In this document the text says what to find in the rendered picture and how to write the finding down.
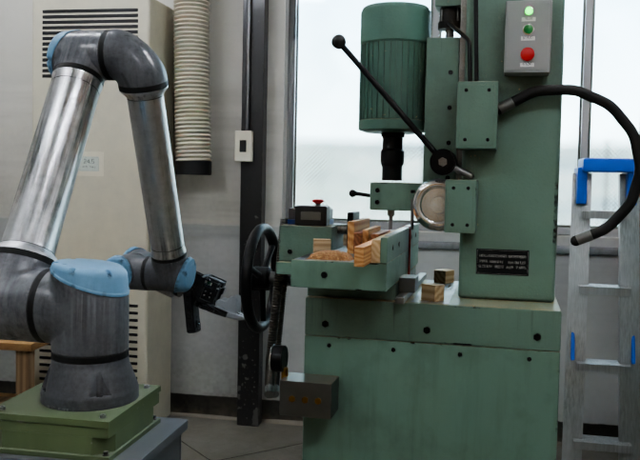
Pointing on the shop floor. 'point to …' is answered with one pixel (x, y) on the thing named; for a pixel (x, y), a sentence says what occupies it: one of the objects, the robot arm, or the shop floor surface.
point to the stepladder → (574, 387)
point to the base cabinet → (433, 401)
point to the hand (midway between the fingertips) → (241, 319)
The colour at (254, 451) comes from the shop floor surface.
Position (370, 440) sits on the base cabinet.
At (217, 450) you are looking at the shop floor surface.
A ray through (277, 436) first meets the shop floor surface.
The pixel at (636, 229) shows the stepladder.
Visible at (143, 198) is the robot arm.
